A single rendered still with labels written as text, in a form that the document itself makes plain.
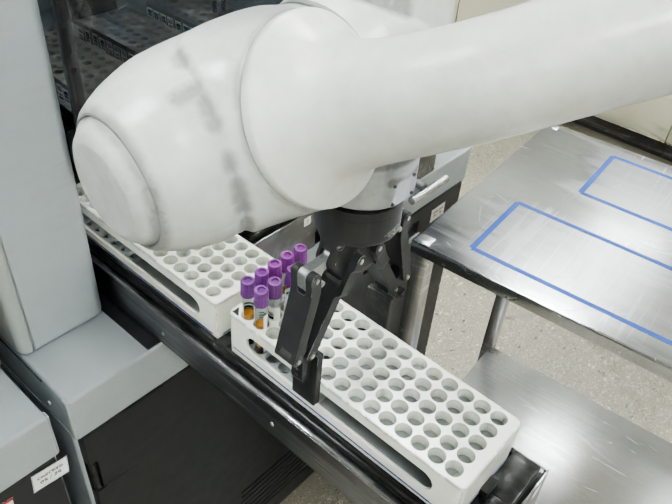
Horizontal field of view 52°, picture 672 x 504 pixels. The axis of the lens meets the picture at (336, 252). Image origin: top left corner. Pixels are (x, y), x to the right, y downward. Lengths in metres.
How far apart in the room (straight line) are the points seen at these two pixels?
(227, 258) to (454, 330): 1.26
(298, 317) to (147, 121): 0.30
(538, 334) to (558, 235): 1.08
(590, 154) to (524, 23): 0.91
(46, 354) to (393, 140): 0.67
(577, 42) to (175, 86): 0.18
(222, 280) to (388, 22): 0.42
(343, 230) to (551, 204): 0.55
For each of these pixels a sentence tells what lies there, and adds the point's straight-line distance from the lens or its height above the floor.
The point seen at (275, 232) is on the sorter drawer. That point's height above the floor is 0.81.
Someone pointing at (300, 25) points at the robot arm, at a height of 1.26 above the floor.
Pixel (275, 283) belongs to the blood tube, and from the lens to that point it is 0.69.
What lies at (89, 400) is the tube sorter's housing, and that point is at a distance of 0.87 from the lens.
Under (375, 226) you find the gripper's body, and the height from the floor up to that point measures 1.05.
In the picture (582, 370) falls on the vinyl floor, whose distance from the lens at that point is 2.00.
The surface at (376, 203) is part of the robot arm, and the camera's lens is 0.53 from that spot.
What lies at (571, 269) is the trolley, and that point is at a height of 0.82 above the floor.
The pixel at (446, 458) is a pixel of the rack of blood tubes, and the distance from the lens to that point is 0.64.
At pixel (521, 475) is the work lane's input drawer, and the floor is 0.82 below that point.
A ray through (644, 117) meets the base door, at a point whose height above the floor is 0.15.
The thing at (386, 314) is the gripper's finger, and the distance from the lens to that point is 0.71.
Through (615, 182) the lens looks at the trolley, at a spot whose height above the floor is 0.82.
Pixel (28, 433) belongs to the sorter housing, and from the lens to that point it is 0.85.
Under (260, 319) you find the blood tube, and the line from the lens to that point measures 0.70.
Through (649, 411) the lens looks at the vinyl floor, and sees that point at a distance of 1.98.
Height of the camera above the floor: 1.38
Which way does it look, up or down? 39 degrees down
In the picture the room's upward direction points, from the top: 5 degrees clockwise
